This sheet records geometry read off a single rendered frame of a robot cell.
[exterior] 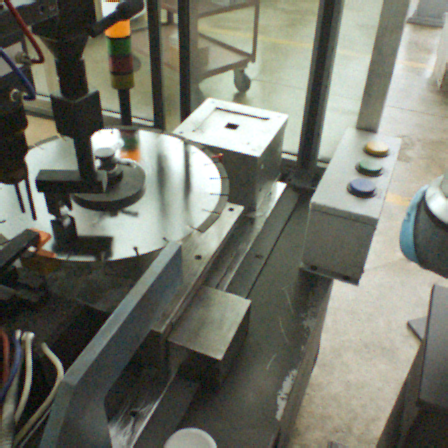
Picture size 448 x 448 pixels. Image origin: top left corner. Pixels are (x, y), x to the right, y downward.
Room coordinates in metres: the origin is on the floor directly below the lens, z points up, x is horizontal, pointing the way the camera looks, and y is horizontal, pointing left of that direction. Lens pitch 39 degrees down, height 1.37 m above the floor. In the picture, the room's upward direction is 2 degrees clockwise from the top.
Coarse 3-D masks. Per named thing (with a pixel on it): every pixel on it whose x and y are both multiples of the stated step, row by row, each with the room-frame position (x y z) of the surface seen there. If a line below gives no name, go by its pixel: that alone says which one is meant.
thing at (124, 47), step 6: (108, 42) 0.89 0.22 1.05; (114, 42) 0.89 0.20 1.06; (120, 42) 0.89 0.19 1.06; (126, 42) 0.90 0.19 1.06; (108, 48) 0.90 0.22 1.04; (114, 48) 0.89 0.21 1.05; (120, 48) 0.89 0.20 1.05; (126, 48) 0.90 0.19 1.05; (114, 54) 0.89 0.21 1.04; (120, 54) 0.89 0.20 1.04; (126, 54) 0.89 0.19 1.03
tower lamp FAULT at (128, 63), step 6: (108, 54) 0.90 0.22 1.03; (108, 60) 0.90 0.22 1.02; (114, 60) 0.89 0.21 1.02; (120, 60) 0.89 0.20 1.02; (126, 60) 0.89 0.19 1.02; (132, 60) 0.91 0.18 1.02; (114, 66) 0.89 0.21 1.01; (120, 66) 0.89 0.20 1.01; (126, 66) 0.89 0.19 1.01; (132, 66) 0.91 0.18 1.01; (114, 72) 0.89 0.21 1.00; (120, 72) 0.89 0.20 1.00; (126, 72) 0.89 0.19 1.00
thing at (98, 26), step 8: (128, 0) 0.56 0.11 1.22; (136, 0) 0.56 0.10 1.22; (120, 8) 0.55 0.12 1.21; (128, 8) 0.55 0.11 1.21; (136, 8) 0.56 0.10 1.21; (112, 16) 0.54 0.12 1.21; (120, 16) 0.54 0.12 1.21; (128, 16) 0.55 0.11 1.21; (96, 24) 0.52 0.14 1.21; (104, 24) 0.52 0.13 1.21; (112, 24) 0.53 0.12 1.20; (88, 32) 0.51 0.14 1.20; (96, 32) 0.51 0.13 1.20
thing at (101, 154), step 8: (120, 144) 0.64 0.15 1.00; (96, 152) 0.61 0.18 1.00; (104, 152) 0.61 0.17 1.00; (112, 152) 0.61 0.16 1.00; (96, 160) 0.59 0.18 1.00; (104, 160) 0.59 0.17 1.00; (112, 160) 0.60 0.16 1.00; (120, 160) 0.60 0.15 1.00; (128, 160) 0.59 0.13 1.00; (104, 168) 0.59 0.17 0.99; (112, 168) 0.60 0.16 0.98
